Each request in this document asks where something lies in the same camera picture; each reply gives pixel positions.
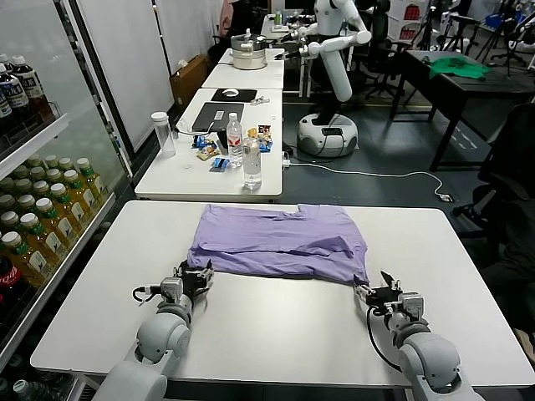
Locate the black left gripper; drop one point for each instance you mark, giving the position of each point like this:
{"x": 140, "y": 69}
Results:
{"x": 194, "y": 283}

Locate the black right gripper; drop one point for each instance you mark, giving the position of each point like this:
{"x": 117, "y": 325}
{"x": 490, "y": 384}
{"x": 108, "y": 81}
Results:
{"x": 384, "y": 300}

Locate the purple t-shirt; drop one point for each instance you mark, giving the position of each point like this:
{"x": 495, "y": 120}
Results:
{"x": 271, "y": 246}

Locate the white humanoid robot arm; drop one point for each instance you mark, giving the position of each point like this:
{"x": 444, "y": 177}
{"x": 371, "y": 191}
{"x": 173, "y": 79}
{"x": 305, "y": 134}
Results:
{"x": 305, "y": 31}
{"x": 342, "y": 42}

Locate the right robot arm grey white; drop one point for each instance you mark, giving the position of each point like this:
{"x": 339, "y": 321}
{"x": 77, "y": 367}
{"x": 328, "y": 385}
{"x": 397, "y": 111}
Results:
{"x": 426, "y": 355}

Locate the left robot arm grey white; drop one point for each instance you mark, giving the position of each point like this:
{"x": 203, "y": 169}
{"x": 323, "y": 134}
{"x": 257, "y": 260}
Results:
{"x": 163, "y": 334}

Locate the long white side table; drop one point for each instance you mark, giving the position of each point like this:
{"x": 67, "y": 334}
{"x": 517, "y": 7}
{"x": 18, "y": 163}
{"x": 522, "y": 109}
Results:
{"x": 179, "y": 179}

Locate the blue snack packet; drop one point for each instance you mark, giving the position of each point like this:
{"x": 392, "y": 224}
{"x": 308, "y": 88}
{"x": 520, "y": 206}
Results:
{"x": 266, "y": 144}
{"x": 200, "y": 142}
{"x": 220, "y": 163}

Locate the white floor plug adapter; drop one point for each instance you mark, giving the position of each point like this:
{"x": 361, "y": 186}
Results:
{"x": 445, "y": 197}

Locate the clear bottle with white lid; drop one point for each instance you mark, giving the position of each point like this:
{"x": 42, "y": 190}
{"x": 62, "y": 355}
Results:
{"x": 252, "y": 167}

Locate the beige snack packet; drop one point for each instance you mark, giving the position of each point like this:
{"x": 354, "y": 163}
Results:
{"x": 207, "y": 152}

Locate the yellow juice bottle green label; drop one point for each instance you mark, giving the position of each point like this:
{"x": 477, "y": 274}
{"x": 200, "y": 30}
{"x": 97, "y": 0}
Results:
{"x": 67, "y": 211}
{"x": 53, "y": 174}
{"x": 93, "y": 184}
{"x": 64, "y": 163}
{"x": 42, "y": 244}
{"x": 26, "y": 201}
{"x": 42, "y": 189}
{"x": 54, "y": 227}
{"x": 79, "y": 196}
{"x": 9, "y": 218}
{"x": 25, "y": 263}

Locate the water bottle with red label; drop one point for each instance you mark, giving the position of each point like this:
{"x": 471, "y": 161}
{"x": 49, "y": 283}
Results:
{"x": 235, "y": 142}

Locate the clear tumbler with white lid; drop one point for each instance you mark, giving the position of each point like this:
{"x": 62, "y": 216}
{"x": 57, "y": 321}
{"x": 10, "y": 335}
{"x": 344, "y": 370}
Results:
{"x": 165, "y": 135}

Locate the white power strip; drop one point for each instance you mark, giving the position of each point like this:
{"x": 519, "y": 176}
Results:
{"x": 287, "y": 159}

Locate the yellow snack packet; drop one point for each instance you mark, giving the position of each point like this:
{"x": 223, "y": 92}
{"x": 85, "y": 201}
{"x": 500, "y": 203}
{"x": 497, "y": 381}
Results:
{"x": 251, "y": 133}

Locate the glass door drink cabinet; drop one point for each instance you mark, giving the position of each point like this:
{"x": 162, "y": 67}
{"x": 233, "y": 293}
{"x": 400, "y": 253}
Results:
{"x": 121, "y": 138}

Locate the black laptop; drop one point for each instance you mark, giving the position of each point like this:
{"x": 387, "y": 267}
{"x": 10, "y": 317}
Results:
{"x": 217, "y": 117}

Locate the dark snack packet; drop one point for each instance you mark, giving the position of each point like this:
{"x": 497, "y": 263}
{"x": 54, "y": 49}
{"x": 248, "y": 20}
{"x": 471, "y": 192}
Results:
{"x": 264, "y": 130}

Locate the large black office chair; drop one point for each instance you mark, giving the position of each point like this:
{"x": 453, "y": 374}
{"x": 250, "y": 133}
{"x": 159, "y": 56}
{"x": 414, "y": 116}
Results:
{"x": 510, "y": 167}

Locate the white computer mouse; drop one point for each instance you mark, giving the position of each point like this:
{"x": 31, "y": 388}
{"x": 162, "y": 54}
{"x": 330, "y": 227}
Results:
{"x": 230, "y": 92}

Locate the black mouse pad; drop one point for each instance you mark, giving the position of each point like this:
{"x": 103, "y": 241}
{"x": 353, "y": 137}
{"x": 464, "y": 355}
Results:
{"x": 244, "y": 95}

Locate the small key bunch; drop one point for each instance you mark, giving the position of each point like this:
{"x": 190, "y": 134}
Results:
{"x": 261, "y": 100}

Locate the cola bottle with red label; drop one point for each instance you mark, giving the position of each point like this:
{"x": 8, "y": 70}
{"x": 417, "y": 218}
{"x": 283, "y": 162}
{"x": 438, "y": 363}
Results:
{"x": 10, "y": 277}

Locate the cardboard box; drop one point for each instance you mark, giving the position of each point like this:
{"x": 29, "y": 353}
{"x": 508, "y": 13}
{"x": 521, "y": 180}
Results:
{"x": 190, "y": 79}

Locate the small white table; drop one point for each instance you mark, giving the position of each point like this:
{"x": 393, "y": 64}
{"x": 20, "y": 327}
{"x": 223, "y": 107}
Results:
{"x": 251, "y": 77}

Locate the green cap bottle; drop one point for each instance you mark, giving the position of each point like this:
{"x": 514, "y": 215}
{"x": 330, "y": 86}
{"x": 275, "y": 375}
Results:
{"x": 23, "y": 388}

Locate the white humanoid robot body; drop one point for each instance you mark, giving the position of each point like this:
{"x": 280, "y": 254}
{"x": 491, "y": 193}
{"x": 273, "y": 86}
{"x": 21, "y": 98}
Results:
{"x": 334, "y": 75}

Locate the black work table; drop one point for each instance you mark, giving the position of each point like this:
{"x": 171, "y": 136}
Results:
{"x": 493, "y": 89}

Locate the green cloth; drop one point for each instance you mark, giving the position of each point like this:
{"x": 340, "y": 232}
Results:
{"x": 457, "y": 67}

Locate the black office chair with armrests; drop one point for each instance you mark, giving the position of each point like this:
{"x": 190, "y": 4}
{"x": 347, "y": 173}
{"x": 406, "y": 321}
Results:
{"x": 380, "y": 46}

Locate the dark tea bottle white cap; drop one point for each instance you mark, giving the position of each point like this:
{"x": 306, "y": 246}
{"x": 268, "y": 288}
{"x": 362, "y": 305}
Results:
{"x": 29, "y": 89}
{"x": 9, "y": 100}

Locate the person in pink hoodie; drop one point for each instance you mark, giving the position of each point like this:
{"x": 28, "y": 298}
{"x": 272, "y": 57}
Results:
{"x": 227, "y": 16}

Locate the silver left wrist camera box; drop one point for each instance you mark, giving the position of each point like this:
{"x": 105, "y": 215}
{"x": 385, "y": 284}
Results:
{"x": 171, "y": 288}

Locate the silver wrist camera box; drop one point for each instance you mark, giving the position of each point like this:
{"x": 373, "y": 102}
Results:
{"x": 171, "y": 288}
{"x": 411, "y": 307}

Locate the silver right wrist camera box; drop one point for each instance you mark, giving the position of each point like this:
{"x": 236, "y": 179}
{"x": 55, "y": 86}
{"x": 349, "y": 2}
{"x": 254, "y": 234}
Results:
{"x": 411, "y": 307}

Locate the black camera tripod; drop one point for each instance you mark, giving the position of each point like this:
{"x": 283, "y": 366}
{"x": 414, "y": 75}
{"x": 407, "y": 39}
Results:
{"x": 455, "y": 33}
{"x": 507, "y": 42}

